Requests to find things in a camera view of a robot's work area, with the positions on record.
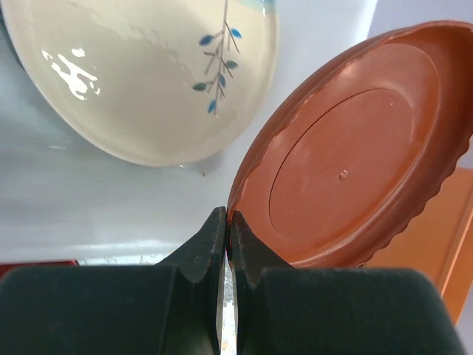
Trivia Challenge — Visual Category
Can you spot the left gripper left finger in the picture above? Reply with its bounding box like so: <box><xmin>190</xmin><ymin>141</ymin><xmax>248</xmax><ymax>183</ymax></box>
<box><xmin>1</xmin><ymin>207</ymin><xmax>226</xmax><ymax>354</ymax></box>

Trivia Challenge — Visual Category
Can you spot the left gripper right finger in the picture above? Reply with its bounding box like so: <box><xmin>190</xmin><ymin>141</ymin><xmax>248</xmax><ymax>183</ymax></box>
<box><xmin>229</xmin><ymin>212</ymin><xmax>464</xmax><ymax>354</ymax></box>

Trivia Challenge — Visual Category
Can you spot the red brown rimmed plate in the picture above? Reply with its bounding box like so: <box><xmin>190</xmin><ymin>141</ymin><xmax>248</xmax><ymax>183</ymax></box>
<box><xmin>228</xmin><ymin>21</ymin><xmax>472</xmax><ymax>268</ymax></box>

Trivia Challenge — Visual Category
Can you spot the cream and blue plate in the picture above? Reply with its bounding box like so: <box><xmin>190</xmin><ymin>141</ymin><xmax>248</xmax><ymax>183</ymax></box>
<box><xmin>1</xmin><ymin>1</ymin><xmax>279</xmax><ymax>167</ymax></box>

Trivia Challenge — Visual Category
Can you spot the orange plastic bin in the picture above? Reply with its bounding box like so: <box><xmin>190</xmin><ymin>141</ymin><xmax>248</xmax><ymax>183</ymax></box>
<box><xmin>364</xmin><ymin>168</ymin><xmax>472</xmax><ymax>323</ymax></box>

